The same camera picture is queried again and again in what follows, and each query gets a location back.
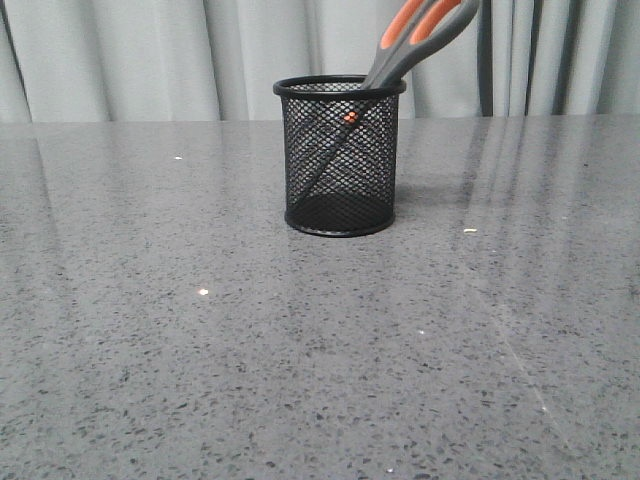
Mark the grey orange handled scissors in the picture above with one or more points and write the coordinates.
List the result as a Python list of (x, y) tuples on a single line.
[(418, 30)]

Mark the grey white curtain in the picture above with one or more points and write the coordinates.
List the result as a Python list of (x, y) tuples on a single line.
[(83, 61)]

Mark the black mesh wire bucket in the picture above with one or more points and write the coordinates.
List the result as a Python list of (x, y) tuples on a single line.
[(355, 196)]

